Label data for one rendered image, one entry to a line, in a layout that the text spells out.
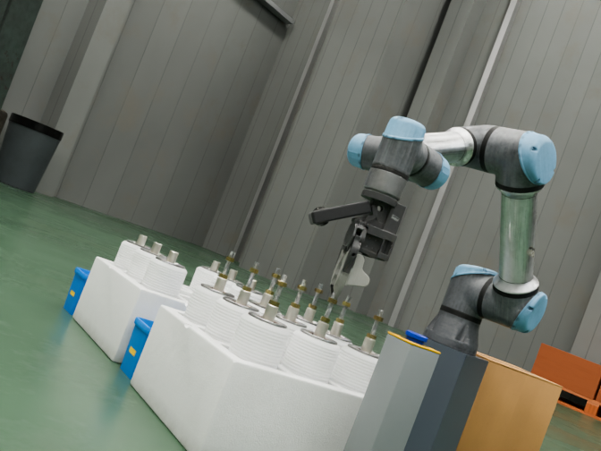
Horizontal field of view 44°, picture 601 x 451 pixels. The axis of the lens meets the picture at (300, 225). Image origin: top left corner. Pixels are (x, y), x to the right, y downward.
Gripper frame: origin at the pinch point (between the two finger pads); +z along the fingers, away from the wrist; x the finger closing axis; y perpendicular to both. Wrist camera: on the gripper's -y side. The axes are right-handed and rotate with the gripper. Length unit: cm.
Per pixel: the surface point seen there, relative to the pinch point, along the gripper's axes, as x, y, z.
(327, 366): -3.8, 3.5, 13.5
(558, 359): 485, 306, -1
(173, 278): 41, -29, 12
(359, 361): 0.1, 9.7, 11.0
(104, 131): 772, -178, -57
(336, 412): -5.4, 7.8, 20.5
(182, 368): 1.1, -21.1, 23.8
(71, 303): 75, -53, 32
